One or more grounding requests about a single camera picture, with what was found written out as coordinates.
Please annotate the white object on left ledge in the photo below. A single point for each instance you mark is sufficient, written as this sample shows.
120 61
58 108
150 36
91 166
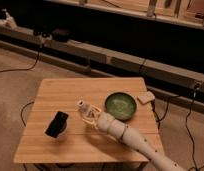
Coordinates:
8 21

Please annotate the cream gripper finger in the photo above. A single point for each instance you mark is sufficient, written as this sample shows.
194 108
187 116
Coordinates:
94 110
90 121

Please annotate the wooden table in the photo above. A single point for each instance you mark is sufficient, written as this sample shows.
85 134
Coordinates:
79 143

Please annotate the clear plastic bottle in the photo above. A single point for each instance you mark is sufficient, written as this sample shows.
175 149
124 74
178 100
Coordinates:
84 109

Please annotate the tan sponge block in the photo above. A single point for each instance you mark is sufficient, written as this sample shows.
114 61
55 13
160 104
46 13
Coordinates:
146 97

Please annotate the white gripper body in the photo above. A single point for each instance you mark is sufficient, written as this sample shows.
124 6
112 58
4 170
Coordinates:
110 125

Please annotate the black device on ledge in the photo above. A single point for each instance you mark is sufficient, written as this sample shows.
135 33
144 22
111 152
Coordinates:
61 35

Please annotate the green bowl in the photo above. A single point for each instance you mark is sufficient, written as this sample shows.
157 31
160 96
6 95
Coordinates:
121 105

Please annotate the black object on white cup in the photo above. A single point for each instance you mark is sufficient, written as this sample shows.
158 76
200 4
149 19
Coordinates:
57 125

